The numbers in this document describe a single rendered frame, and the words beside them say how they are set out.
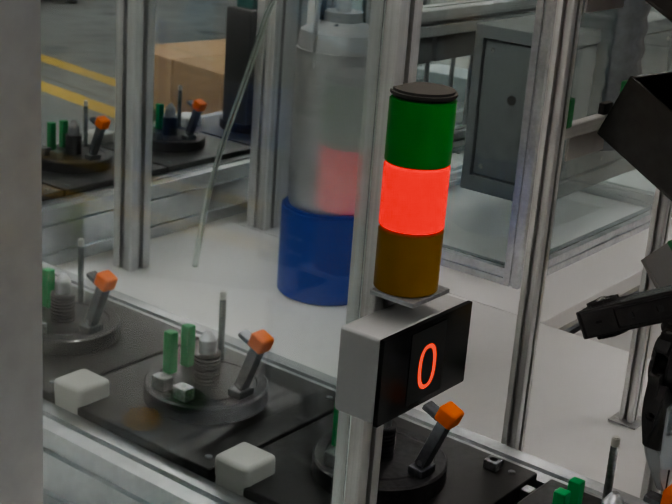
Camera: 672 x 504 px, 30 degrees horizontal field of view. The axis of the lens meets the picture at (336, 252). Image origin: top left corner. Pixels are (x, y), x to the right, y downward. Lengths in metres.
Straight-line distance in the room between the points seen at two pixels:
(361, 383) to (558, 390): 0.89
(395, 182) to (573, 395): 0.92
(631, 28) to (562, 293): 0.49
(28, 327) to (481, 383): 1.58
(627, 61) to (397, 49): 1.44
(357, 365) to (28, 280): 0.72
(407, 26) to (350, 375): 0.26
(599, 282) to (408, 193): 1.36
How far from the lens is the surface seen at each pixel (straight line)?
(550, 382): 1.83
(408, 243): 0.93
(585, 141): 1.41
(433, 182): 0.92
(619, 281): 2.28
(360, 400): 0.95
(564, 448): 1.65
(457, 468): 1.33
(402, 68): 0.93
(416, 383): 0.97
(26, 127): 0.22
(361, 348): 0.93
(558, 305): 2.12
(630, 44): 2.33
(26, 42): 0.22
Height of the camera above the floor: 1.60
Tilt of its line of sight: 19 degrees down
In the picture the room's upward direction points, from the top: 4 degrees clockwise
